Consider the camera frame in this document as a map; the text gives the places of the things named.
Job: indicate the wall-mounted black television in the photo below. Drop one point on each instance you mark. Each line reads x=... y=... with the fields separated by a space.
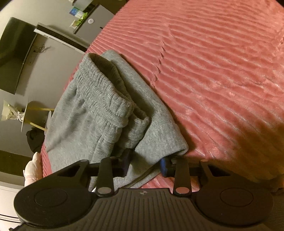
x=16 y=42

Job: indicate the green item on cabinet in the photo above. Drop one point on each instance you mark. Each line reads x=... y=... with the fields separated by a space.
x=81 y=19

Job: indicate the wrapped flower bouquet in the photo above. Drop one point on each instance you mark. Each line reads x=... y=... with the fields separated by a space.
x=10 y=112

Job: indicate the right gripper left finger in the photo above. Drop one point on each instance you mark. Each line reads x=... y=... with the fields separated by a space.
x=109 y=168

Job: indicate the pink ribbed bedspread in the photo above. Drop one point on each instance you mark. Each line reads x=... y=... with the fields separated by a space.
x=218 y=68

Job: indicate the grey sweatpants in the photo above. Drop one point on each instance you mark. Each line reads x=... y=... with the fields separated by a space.
x=106 y=109

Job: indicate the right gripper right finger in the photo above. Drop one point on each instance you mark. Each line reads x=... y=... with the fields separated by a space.
x=177 y=168

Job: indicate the black bag on floor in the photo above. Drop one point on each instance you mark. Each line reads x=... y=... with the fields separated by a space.
x=35 y=139

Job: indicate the blue white container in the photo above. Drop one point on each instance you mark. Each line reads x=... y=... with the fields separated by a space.
x=76 y=13

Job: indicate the yellow-legged side table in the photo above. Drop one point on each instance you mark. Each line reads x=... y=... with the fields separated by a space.
x=36 y=115

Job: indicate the grey drawer cabinet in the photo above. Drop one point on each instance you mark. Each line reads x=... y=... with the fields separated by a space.
x=93 y=24

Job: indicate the white plush pillow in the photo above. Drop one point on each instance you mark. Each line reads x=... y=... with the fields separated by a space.
x=33 y=170

